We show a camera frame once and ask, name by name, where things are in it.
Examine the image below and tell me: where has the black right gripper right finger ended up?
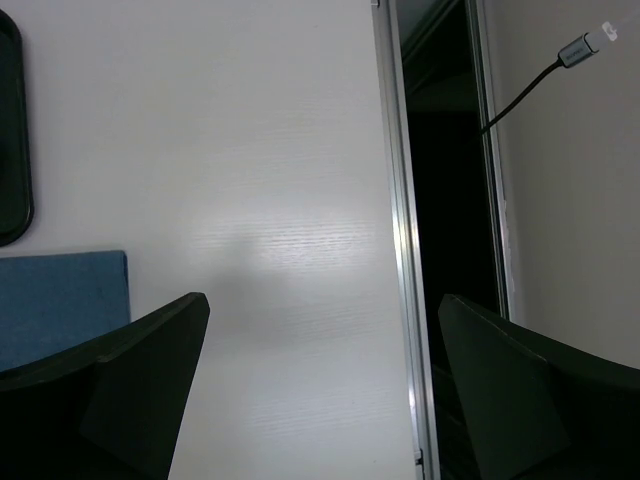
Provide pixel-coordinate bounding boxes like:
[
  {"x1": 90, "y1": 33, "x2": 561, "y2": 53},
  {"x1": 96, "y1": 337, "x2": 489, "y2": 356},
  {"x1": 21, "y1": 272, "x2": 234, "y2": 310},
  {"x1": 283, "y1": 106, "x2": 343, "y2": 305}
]
[{"x1": 438, "y1": 294, "x2": 639, "y2": 479}]

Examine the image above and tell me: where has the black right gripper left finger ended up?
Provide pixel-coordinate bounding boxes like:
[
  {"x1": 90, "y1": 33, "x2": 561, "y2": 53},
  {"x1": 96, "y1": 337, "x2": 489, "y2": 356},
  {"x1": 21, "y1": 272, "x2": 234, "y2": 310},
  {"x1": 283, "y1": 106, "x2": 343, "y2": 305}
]
[{"x1": 1, "y1": 293, "x2": 210, "y2": 479}]

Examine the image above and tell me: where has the blue cloth placemat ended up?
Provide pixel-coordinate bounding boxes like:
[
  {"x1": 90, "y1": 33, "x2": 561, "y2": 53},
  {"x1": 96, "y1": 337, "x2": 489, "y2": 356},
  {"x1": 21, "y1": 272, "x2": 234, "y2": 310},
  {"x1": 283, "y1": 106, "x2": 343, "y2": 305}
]
[{"x1": 1, "y1": 250, "x2": 131, "y2": 371}]

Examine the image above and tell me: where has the black serving tray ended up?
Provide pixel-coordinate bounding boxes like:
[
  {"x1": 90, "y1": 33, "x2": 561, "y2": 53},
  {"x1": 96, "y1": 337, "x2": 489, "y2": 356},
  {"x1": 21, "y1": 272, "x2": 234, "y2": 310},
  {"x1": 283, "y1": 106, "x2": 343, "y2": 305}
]
[{"x1": 1, "y1": 13, "x2": 34, "y2": 247}]

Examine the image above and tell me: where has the aluminium table frame rail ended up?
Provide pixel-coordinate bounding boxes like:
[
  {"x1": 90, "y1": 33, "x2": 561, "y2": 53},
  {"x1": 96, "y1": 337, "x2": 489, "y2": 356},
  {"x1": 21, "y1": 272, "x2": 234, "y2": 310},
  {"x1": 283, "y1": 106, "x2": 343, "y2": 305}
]
[{"x1": 370, "y1": 1, "x2": 514, "y2": 479}]

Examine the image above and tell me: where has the black usb cable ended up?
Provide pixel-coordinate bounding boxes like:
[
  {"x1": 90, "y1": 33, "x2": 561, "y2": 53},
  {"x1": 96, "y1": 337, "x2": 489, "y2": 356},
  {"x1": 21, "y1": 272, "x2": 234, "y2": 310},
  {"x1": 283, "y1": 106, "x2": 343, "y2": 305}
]
[{"x1": 480, "y1": 18, "x2": 619, "y2": 135}]

